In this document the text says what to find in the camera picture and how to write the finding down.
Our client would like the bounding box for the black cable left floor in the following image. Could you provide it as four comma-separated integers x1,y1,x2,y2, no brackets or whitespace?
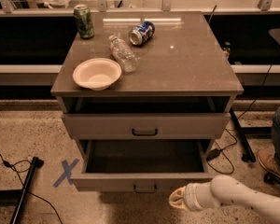
0,143,63,224

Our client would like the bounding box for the black cable right floor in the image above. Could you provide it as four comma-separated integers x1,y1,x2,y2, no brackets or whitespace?
206,63,274,175

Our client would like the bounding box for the clear plastic water bottle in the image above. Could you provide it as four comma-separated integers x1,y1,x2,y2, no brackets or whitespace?
108,35,138,73

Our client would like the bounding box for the upper grey drawer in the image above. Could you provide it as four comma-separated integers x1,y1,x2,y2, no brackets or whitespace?
63,113,230,140

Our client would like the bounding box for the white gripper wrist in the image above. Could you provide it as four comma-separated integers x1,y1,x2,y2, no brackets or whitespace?
169,183,212,211

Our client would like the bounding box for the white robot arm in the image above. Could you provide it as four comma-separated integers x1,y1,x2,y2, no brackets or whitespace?
169,175,280,224

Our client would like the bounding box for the blue soda can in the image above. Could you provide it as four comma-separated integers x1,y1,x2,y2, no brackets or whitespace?
129,21,155,46

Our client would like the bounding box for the grey drawer cabinet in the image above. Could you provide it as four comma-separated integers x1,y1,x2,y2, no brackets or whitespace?
51,12,243,153

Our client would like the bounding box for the black pole right floor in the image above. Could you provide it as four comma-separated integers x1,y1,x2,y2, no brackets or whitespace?
230,108,256,162

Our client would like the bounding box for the black pole floor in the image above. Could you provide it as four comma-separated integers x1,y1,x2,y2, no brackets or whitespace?
230,108,256,162
9,157,44,224

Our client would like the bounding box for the white paper bowl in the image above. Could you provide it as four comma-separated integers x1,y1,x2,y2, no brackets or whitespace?
73,58,122,91

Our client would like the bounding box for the blue tape cross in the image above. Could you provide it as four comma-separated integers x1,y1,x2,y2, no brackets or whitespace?
53,159,79,188

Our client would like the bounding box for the black power adapter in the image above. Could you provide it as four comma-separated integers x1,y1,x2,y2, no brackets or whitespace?
206,148,221,161

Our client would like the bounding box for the black cable floor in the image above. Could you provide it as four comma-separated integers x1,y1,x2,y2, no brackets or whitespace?
0,143,63,224
206,63,274,175

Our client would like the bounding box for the green soda can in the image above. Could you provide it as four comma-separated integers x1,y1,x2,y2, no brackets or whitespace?
74,5,94,39

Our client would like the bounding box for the black pole left floor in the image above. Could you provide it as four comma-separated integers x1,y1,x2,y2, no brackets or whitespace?
9,157,44,224

